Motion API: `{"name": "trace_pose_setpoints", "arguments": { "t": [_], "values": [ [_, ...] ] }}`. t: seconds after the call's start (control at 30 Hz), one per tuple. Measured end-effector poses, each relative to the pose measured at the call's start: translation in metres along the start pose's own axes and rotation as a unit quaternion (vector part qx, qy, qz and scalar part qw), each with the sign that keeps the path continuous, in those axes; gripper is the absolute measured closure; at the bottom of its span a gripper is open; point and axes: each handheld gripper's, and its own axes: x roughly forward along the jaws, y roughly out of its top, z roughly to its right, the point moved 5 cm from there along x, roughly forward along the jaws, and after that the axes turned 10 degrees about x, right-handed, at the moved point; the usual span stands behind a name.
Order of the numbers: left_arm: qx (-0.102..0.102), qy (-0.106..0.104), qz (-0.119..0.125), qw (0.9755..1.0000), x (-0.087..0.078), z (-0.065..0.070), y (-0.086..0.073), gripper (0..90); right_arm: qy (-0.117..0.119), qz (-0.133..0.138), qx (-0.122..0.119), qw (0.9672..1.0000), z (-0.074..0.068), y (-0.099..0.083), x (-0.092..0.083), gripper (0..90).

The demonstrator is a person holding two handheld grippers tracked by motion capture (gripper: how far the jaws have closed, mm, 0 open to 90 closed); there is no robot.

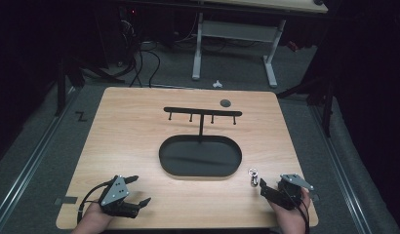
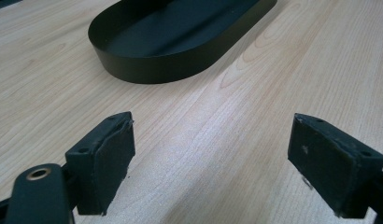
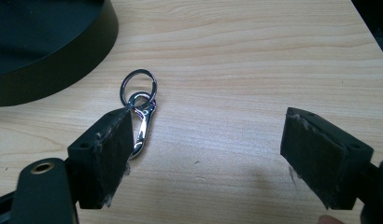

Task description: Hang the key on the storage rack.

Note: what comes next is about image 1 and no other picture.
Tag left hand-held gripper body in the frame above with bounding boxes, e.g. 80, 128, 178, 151
100, 175, 140, 219

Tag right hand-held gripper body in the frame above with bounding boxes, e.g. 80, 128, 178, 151
271, 173, 315, 212

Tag silver key ring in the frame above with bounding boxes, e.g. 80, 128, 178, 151
248, 167, 260, 188

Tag black key rack with tray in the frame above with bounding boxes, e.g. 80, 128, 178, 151
158, 106, 244, 178

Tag person's right hand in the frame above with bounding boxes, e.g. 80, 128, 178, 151
268, 188, 312, 234

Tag person's left hand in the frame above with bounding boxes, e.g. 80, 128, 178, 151
70, 202, 115, 234

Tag grey tape strip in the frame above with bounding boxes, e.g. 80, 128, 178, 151
54, 196, 79, 207

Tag black tape floor mark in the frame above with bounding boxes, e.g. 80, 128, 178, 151
74, 110, 89, 123

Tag black metal stand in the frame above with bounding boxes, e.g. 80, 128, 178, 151
53, 55, 128, 118
275, 74, 336, 138

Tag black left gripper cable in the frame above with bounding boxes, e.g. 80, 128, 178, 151
76, 180, 116, 225

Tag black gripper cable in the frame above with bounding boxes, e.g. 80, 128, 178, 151
76, 180, 116, 225
282, 184, 311, 234

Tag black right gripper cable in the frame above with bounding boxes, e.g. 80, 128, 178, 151
282, 184, 311, 234

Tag metal floor rail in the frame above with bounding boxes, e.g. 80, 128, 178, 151
0, 87, 79, 228
309, 105, 373, 234

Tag black floor cables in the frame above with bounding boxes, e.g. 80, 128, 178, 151
116, 6, 202, 89

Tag white frame desk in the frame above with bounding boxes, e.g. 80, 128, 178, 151
191, 0, 329, 89

